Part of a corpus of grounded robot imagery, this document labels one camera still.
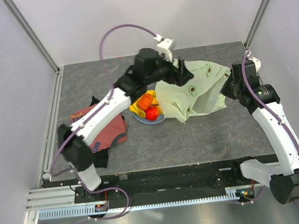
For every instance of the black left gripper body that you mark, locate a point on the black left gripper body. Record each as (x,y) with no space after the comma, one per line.
(169,75)

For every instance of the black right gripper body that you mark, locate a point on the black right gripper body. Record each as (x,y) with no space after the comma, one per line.
(231,88)

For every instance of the green avocado print plastic bag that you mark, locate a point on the green avocado print plastic bag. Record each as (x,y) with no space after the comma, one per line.
(199,96)

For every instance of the orange tangerine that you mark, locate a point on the orange tangerine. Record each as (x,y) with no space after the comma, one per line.
(145,101)

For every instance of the yellow banana bunch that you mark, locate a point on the yellow banana bunch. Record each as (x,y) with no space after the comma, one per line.
(141,113)

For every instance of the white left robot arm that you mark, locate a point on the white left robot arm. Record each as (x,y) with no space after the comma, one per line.
(149,67)

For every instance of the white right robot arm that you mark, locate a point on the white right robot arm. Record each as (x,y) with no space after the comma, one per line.
(263,103)

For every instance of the red apple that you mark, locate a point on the red apple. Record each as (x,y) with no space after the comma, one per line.
(152,113)

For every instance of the red folded t-shirt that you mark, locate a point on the red folded t-shirt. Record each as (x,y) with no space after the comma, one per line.
(115,132)

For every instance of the black cloth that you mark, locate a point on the black cloth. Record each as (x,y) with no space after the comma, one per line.
(101,158)

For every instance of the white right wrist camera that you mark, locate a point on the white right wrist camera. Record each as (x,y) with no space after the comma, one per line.
(252,60)

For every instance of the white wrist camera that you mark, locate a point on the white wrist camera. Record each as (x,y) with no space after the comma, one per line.
(164,47)
(252,60)

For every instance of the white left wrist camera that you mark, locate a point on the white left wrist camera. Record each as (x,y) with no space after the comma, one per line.
(164,47)

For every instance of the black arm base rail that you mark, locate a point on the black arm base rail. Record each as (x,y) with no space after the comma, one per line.
(221,174)

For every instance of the aluminium corner frame post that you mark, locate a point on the aluminium corner frame post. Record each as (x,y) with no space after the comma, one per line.
(256,23)

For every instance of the left aluminium frame post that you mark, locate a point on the left aluminium frame post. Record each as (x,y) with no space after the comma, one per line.
(19,17)

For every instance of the blue slotted cable duct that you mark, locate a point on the blue slotted cable duct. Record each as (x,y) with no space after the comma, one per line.
(91,210)

